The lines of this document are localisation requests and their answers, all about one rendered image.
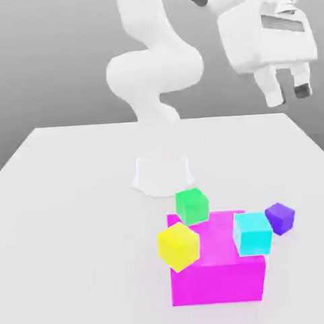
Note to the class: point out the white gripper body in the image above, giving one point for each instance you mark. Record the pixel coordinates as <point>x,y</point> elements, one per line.
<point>246,40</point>

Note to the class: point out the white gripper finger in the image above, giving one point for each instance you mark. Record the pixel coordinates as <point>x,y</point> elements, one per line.
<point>269,84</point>
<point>302,82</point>

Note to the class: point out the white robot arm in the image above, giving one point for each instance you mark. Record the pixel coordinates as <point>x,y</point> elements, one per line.
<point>156,67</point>

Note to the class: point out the small purple cube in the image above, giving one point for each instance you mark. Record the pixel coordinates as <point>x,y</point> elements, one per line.
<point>280,219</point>

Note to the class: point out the small green cube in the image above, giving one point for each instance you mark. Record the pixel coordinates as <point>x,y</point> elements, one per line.
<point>193,207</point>

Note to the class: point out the small cyan cube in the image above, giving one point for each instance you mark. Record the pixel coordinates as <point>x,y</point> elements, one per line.
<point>254,236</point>

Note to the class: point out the small yellow cube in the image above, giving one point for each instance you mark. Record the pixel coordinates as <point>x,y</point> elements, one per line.
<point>178,247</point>

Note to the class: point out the large magenta box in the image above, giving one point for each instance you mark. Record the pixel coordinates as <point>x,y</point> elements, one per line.
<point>220,277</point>

